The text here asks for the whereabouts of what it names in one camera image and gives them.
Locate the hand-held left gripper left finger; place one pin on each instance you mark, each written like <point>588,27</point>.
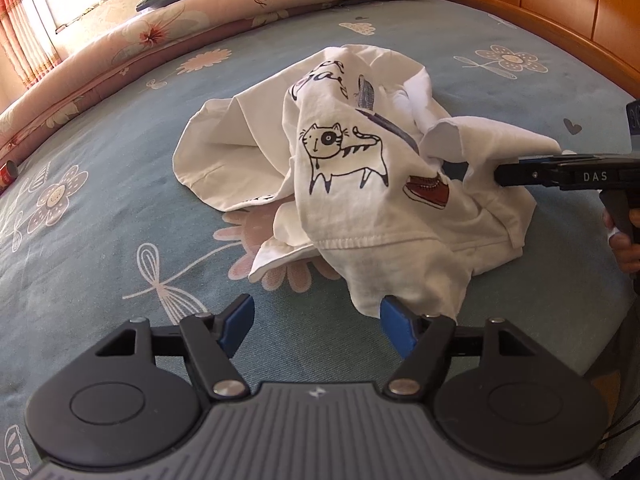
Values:
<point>237,322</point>

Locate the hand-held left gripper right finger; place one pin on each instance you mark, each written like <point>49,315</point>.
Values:
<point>397,330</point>

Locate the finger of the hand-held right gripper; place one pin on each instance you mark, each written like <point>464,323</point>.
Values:
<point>522,174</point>

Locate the white printed long-sleeve shirt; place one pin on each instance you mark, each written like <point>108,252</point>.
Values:
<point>360,210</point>

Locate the person's right hand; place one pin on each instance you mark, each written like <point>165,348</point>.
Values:
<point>627,256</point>

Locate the wooden headboard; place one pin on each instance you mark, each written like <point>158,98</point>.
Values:
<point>550,0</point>

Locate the blue floral bed sheet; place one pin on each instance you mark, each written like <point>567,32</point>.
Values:
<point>125,170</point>

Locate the red snack can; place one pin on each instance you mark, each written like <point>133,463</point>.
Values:
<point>7,175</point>

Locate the pink floral folded quilt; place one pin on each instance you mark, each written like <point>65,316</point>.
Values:
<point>125,45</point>

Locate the pink striped curtain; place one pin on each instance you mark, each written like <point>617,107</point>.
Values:
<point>15,25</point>

